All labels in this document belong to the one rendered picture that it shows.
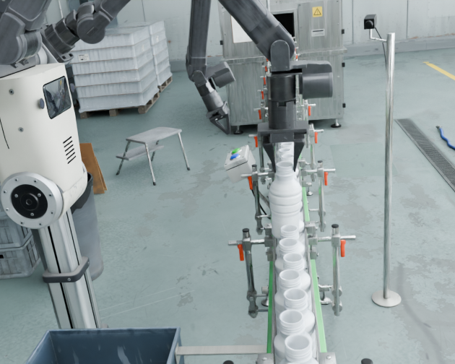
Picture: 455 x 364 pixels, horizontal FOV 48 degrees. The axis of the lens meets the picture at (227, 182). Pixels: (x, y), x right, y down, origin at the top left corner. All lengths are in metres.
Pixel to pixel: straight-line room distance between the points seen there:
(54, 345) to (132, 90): 6.61
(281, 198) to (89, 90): 6.95
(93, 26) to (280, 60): 0.68
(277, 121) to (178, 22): 10.52
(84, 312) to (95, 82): 6.47
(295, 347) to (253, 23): 0.57
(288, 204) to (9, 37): 0.63
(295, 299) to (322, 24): 5.05
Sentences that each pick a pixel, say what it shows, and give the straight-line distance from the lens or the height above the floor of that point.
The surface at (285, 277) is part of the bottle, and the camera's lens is 0.92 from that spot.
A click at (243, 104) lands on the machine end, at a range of 5.91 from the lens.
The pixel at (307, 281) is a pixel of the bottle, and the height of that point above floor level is 1.12.
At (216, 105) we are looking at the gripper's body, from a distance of 1.69.
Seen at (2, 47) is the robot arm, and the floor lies 1.58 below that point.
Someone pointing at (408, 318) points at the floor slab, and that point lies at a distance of 2.79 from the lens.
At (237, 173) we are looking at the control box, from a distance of 1.67.
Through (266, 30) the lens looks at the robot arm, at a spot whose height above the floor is 1.56.
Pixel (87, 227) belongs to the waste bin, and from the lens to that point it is 3.19.
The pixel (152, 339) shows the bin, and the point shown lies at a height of 0.92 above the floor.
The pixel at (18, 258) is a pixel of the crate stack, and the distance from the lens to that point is 3.58.
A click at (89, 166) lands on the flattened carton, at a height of 0.28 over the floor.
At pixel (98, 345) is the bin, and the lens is 1.26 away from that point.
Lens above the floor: 1.64
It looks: 21 degrees down
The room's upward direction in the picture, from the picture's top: 6 degrees counter-clockwise
